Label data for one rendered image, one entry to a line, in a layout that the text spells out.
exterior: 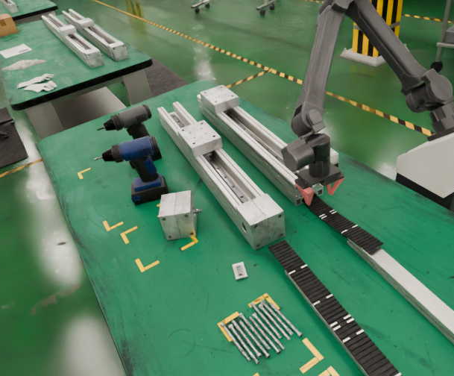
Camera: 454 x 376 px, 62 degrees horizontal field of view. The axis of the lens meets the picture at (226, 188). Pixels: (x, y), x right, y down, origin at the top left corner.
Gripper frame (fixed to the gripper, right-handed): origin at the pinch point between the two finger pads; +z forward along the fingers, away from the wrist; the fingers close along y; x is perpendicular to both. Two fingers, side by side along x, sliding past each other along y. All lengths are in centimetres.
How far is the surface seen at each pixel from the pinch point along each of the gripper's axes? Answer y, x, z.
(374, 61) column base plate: -222, -213, 79
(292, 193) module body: 5.0, -6.3, 0.4
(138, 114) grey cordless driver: 35, -59, -16
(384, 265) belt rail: 1.5, 27.3, 1.6
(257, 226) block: 22.1, 3.8, -3.6
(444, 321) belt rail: 1.9, 44.1, 1.6
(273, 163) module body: 4.1, -17.9, -3.9
